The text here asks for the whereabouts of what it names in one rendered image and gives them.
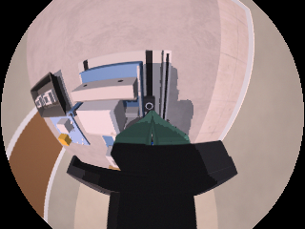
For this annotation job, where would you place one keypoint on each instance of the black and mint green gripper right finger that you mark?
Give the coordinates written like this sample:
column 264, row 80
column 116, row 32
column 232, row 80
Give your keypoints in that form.
column 164, row 133

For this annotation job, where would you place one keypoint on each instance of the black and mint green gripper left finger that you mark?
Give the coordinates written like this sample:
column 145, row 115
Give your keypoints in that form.
column 140, row 132

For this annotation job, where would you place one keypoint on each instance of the yellow block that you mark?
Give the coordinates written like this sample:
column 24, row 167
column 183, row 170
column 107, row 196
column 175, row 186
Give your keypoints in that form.
column 64, row 139

